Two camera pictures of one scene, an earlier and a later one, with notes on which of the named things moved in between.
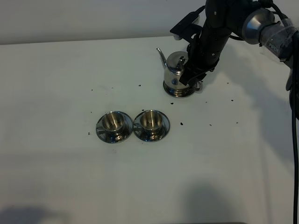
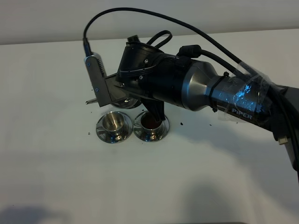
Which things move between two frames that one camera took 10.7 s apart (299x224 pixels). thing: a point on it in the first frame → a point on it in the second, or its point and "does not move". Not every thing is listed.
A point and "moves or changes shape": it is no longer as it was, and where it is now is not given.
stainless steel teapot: x=174 y=62 moves or changes shape
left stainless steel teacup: x=113 y=122 does not move
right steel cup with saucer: x=151 y=125 does not move
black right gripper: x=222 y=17 → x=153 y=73
